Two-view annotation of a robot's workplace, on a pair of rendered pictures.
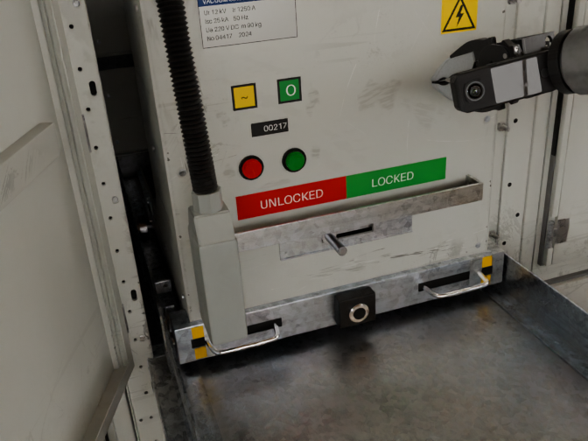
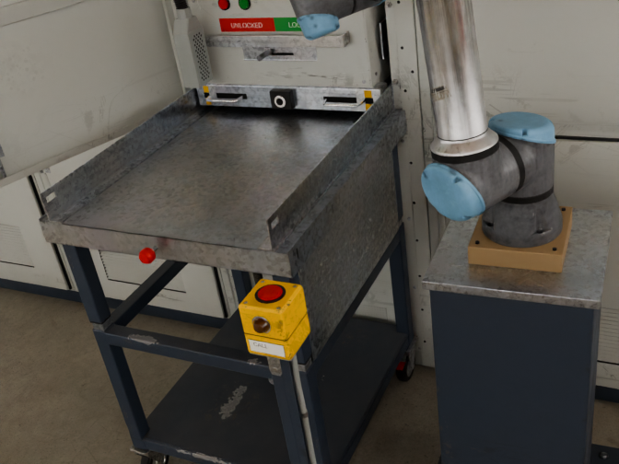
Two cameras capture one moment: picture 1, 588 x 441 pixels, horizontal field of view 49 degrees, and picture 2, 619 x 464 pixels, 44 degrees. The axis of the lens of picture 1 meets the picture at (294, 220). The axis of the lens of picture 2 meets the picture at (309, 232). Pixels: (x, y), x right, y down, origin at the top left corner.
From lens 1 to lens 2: 1.54 m
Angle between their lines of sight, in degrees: 41
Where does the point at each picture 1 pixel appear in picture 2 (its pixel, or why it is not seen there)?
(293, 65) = not seen: outside the picture
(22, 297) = (109, 39)
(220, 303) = (184, 64)
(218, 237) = (181, 31)
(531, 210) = (423, 71)
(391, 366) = (274, 131)
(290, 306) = (250, 88)
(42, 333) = (121, 59)
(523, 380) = (312, 151)
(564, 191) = not seen: hidden behind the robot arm
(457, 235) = (348, 71)
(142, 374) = not seen: hidden behind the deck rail
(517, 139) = (402, 16)
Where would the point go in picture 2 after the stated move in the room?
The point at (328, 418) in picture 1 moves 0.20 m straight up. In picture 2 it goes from (221, 138) to (205, 63)
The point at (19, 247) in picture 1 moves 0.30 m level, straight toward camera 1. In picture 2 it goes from (110, 17) to (45, 56)
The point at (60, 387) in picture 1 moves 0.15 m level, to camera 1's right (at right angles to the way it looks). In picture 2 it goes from (131, 88) to (165, 96)
